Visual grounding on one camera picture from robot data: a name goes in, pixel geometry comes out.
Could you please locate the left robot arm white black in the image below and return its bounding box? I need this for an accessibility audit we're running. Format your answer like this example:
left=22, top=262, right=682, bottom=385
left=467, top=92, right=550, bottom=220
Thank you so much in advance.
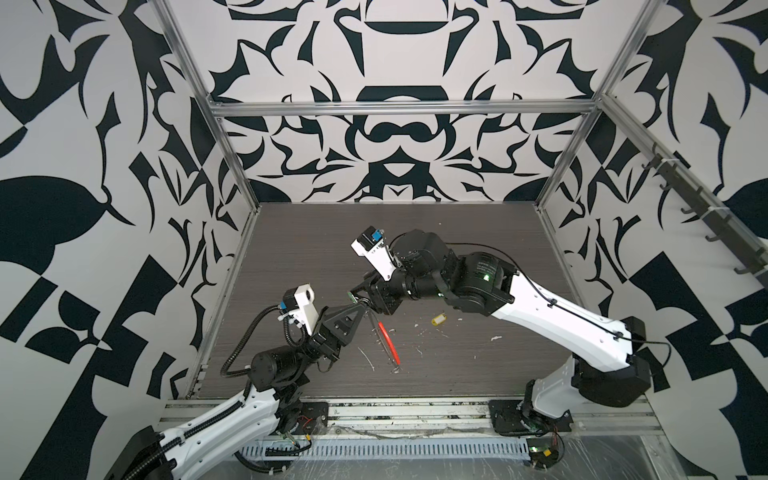
left=105, top=302, right=372, bottom=479

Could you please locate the black wall hook rail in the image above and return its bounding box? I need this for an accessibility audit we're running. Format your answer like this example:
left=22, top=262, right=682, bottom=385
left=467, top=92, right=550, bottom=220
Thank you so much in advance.
left=643, top=144, right=767, bottom=290

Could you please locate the yellow key tag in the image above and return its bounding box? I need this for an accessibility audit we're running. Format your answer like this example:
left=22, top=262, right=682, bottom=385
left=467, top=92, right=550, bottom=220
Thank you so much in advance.
left=431, top=314, right=447, bottom=326

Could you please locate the red key tag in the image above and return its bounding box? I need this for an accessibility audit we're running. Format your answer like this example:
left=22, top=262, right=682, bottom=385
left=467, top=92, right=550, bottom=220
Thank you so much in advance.
left=377, top=321, right=401, bottom=367

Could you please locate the aluminium frame crossbar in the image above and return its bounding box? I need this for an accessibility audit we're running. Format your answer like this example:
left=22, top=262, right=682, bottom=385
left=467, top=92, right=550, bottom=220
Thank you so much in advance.
left=209, top=99, right=596, bottom=118

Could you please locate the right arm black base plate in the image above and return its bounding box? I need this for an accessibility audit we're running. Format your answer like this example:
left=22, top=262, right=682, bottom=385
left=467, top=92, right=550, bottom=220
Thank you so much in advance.
left=488, top=399, right=540, bottom=436

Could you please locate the white slotted cable duct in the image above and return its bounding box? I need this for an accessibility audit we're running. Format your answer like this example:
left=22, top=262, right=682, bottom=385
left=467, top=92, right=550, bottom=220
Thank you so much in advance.
left=241, top=437, right=530, bottom=461

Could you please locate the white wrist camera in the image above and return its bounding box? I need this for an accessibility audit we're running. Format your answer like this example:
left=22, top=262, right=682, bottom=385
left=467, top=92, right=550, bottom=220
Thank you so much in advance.
left=278, top=284, right=320, bottom=336
left=351, top=226, right=398, bottom=281

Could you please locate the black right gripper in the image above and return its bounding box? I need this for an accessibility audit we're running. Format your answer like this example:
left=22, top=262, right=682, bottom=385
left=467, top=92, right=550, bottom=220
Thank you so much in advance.
left=347, top=255, right=453, bottom=315

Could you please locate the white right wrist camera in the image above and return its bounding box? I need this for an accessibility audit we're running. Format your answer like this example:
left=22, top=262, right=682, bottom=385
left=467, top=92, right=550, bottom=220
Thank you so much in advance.
left=351, top=226, right=398, bottom=281

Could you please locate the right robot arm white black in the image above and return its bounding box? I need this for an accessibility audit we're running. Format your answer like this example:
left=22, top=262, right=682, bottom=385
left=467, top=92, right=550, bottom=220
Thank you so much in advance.
left=351, top=227, right=653, bottom=420

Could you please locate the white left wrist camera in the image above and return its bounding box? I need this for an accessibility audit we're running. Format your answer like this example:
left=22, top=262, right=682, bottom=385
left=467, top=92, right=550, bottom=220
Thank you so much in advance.
left=278, top=284, right=320, bottom=336

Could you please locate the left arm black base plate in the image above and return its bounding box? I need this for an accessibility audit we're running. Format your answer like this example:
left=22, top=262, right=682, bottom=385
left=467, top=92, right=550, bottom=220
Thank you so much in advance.
left=293, top=401, right=329, bottom=435

